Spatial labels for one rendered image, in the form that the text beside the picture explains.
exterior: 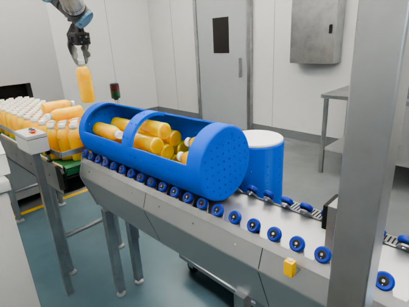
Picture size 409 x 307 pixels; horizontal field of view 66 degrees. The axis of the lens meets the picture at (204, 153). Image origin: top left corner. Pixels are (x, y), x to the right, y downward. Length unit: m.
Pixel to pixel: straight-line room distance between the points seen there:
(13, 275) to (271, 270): 0.95
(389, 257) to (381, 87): 0.67
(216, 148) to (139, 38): 5.94
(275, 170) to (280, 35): 3.51
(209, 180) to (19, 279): 0.82
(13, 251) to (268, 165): 1.12
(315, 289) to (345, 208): 0.48
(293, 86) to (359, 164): 4.37
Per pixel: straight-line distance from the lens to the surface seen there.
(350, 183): 0.52
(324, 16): 4.37
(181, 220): 1.25
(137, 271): 2.26
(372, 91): 0.48
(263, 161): 1.54
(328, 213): 0.94
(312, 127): 4.81
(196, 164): 1.06
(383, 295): 0.93
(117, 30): 6.69
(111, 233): 2.00
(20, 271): 1.46
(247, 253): 1.07
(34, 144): 1.86
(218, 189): 1.15
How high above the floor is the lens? 1.52
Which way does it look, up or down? 20 degrees down
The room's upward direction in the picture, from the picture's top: 3 degrees counter-clockwise
